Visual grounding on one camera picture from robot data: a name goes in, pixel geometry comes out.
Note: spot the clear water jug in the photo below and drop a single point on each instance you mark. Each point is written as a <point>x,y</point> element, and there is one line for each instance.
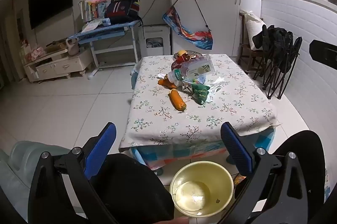
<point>23,160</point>

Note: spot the floral tablecloth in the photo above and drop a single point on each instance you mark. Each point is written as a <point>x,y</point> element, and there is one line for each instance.
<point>231,108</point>

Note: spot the blue patterned table cover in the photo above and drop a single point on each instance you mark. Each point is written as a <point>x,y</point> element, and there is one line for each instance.
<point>184,154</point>

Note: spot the small blue box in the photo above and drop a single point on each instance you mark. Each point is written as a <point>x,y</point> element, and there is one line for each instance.
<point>104,21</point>

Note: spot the red orange snack bag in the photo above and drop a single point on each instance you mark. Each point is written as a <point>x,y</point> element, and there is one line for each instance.
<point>179,65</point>

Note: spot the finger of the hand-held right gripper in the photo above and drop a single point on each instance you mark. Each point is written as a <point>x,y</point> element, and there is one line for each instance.
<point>325,52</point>

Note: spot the white tissue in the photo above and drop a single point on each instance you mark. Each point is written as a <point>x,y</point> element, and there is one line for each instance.
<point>217,84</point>

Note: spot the white pillow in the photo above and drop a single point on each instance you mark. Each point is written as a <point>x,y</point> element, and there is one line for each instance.
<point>251,26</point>

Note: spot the colourful printed hanging bag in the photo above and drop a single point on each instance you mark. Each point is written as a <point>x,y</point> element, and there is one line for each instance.
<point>189,29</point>

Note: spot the white plastic stool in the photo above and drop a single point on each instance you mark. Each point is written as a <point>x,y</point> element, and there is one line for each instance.
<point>155,39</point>

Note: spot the blue study desk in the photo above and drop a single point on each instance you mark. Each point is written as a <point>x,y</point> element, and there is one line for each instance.
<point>105,31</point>

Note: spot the blue white milk carton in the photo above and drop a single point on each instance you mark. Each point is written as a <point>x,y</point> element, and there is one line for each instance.
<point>201,67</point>

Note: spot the white television cabinet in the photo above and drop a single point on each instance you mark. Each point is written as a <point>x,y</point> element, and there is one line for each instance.
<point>58,63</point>

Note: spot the green snack packet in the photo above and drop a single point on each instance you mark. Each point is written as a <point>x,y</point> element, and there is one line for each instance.
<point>200,92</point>

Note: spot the row of books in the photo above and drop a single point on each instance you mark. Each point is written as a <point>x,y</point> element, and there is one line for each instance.
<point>88,9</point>

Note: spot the pink kettlebell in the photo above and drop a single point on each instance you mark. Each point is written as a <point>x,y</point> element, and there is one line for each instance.
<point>72,47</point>

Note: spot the black folding chair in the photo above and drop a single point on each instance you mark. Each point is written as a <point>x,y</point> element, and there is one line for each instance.
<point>279,55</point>

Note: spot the wooden chair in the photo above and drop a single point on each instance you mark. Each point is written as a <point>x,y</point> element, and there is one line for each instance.
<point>246,54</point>

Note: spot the grey glass fruit plate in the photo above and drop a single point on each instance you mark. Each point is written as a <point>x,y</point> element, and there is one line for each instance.
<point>194,53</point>

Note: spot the dark striped backpack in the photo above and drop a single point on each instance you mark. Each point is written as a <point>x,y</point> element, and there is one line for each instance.
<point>122,9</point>

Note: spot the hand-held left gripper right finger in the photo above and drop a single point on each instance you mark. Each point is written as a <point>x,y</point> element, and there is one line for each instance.
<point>235,150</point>

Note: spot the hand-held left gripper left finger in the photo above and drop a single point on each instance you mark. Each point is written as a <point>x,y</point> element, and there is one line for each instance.
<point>101,150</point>

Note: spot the yellow plastic bin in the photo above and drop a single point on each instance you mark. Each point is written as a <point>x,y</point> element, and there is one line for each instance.
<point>208,174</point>

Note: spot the yellow mango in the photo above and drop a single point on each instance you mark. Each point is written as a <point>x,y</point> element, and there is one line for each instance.
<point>181,52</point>

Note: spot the pink cloth bundle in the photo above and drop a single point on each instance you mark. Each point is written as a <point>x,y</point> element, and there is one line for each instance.
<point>35,53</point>

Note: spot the person's left leg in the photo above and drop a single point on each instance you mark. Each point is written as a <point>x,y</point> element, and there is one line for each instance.
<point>137,187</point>

